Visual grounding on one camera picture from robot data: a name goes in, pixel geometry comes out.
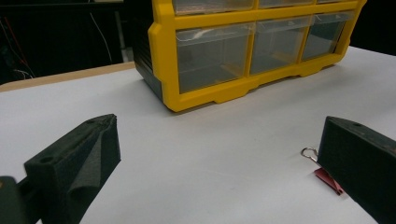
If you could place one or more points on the yellow black organizer cabinet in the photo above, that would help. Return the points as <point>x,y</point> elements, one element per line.
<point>168,62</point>

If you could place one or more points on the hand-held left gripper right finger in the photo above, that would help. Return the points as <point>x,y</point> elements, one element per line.
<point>361,161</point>

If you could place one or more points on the pink binder clip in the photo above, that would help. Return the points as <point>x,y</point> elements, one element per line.
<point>327,179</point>

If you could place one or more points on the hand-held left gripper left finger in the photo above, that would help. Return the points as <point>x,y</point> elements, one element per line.
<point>68,168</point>

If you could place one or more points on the grid of clear cabinet drawers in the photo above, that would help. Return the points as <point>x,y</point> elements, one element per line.
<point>214,59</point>

